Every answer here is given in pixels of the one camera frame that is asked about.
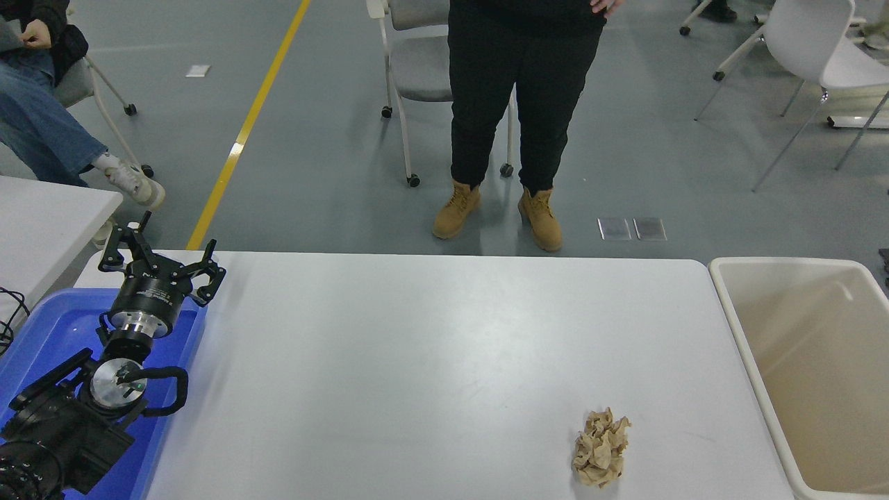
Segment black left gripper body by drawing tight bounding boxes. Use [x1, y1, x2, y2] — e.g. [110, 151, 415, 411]
[110, 269, 188, 324]

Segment grey tablet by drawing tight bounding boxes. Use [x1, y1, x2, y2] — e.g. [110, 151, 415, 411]
[0, 17, 27, 53]

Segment tan paper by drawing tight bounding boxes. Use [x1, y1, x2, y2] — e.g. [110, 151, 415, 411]
[571, 408, 632, 489]

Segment seated person's hand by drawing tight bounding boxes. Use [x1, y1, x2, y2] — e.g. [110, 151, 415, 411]
[22, 19, 53, 49]

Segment blue plastic tray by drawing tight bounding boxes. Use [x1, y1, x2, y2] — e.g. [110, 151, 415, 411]
[0, 288, 209, 500]

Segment white side table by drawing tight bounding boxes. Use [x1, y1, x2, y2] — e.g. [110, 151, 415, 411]
[0, 175, 124, 327]

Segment seated person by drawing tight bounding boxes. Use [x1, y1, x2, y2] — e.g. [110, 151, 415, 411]
[0, 0, 166, 247]

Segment grey wheeled chair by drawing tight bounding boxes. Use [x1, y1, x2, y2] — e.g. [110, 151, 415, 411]
[54, 0, 155, 178]

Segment grey padded white-framed chair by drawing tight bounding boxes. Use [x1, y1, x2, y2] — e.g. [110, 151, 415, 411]
[367, 0, 516, 188]

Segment standing person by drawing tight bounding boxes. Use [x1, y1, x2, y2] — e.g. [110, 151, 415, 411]
[432, 0, 626, 252]

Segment white-legged castor chair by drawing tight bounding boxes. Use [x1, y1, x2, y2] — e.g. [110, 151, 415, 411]
[679, 0, 772, 83]

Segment large pale plastic bin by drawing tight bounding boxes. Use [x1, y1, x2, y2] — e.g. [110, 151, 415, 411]
[707, 256, 889, 500]

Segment white shell chair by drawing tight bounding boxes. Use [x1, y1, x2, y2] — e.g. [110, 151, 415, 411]
[695, 0, 889, 192]

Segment white furniture foot bar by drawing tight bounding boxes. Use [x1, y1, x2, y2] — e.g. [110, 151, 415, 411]
[826, 116, 889, 131]

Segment black cable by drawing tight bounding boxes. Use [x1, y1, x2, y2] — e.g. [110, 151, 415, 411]
[0, 287, 30, 356]

